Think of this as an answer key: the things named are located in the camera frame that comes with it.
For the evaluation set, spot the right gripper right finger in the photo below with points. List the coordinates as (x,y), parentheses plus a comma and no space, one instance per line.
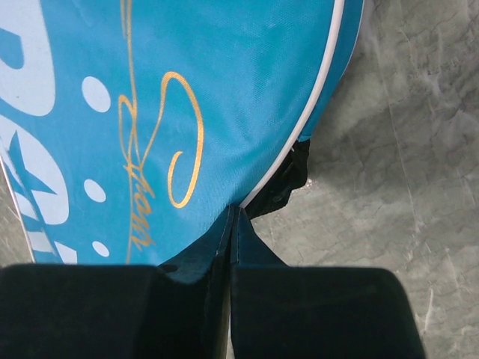
(281,311)

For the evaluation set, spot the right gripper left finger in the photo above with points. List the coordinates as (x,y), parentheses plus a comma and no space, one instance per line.
(173,310)

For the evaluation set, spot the blue racket cover bag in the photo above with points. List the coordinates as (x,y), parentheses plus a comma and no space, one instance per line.
(127,127)

